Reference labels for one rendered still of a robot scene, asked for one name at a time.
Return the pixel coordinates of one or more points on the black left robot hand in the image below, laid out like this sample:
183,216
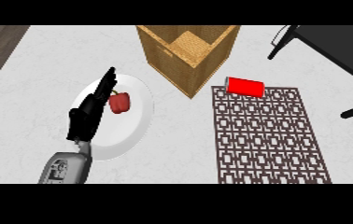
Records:
87,114

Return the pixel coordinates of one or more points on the white round plate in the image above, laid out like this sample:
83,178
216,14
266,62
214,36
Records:
130,125

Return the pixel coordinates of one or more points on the red can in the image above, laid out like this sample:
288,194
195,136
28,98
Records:
245,87

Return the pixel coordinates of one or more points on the wooden tiered shelf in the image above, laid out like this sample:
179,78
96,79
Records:
188,56

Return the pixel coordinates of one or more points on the red bell pepper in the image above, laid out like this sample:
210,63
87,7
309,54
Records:
120,102

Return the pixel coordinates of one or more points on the brown patterned placemat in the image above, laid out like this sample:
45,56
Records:
266,134

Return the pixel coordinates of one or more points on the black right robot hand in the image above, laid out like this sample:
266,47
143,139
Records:
347,113

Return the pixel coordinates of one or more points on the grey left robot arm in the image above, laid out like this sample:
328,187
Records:
64,168

